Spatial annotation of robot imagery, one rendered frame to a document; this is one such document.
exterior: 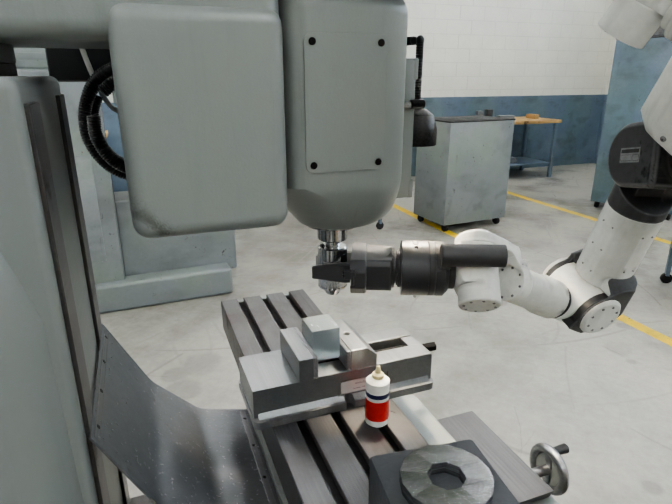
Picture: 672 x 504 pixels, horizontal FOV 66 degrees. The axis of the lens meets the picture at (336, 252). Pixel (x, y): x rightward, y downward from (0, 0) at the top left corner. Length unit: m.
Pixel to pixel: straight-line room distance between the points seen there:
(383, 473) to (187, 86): 0.46
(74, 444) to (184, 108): 0.41
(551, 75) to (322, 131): 9.15
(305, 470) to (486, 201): 4.95
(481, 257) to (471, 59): 8.05
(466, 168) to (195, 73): 4.84
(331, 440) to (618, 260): 0.56
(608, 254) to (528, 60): 8.54
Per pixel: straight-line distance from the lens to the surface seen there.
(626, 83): 6.82
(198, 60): 0.62
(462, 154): 5.31
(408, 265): 0.80
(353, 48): 0.69
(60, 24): 0.64
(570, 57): 10.01
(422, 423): 1.13
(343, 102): 0.69
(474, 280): 0.81
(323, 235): 0.80
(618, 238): 0.96
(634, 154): 0.89
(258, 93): 0.64
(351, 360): 0.93
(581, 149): 10.45
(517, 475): 1.20
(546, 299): 0.95
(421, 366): 1.02
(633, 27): 0.79
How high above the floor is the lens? 1.53
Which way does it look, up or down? 19 degrees down
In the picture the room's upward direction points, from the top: straight up
